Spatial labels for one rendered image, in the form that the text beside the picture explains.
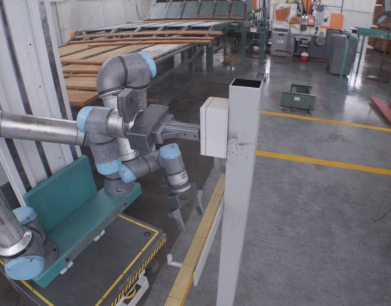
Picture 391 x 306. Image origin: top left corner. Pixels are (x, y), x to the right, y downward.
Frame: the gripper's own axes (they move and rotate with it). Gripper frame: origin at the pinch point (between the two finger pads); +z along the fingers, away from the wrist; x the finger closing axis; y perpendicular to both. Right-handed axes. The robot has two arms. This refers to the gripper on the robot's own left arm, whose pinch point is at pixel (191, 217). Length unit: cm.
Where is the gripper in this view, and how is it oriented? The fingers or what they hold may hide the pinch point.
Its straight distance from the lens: 110.1
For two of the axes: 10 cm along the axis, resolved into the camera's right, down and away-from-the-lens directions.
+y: 7.8, -1.1, -6.2
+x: 5.6, -3.2, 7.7
